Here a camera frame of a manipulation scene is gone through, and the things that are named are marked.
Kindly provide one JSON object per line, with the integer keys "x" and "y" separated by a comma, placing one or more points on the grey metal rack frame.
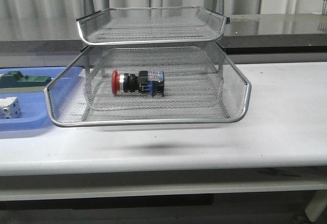
{"x": 146, "y": 64}

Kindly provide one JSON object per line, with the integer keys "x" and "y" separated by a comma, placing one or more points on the red emergency stop button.
{"x": 146, "y": 82}

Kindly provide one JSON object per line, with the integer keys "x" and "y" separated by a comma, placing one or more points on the silver mesh bottom tray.
{"x": 186, "y": 87}

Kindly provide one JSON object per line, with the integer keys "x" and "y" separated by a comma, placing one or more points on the green terminal block module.
{"x": 16, "y": 82}

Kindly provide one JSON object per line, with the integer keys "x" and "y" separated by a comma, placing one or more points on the blue plastic tray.
{"x": 33, "y": 113}

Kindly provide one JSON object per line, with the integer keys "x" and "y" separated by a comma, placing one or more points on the silver mesh tray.
{"x": 118, "y": 26}
{"x": 186, "y": 87}
{"x": 68, "y": 107}

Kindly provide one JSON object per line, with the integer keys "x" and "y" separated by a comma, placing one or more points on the white table leg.
{"x": 316, "y": 205}

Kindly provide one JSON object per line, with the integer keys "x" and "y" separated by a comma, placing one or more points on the dark steel back counter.
{"x": 245, "y": 34}

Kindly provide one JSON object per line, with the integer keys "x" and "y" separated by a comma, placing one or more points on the silver mesh top tray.
{"x": 118, "y": 26}

